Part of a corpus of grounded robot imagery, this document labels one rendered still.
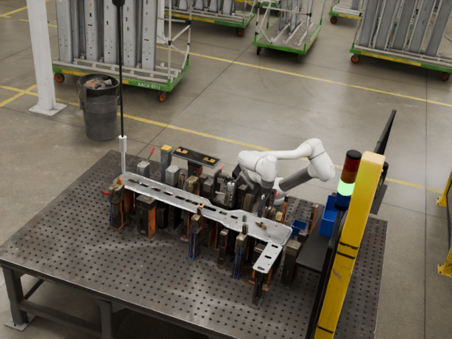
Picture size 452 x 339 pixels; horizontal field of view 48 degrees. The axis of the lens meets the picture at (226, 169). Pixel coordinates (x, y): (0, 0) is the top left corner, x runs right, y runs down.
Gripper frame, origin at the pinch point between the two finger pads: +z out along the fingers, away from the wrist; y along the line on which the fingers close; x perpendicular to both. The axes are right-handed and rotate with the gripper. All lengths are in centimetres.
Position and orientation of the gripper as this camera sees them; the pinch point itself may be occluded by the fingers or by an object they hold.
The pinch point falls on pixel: (263, 210)
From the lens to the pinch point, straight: 340.5
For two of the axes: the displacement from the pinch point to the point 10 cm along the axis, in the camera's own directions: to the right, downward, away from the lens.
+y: -4.3, 4.5, -7.8
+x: 9.0, 2.9, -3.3
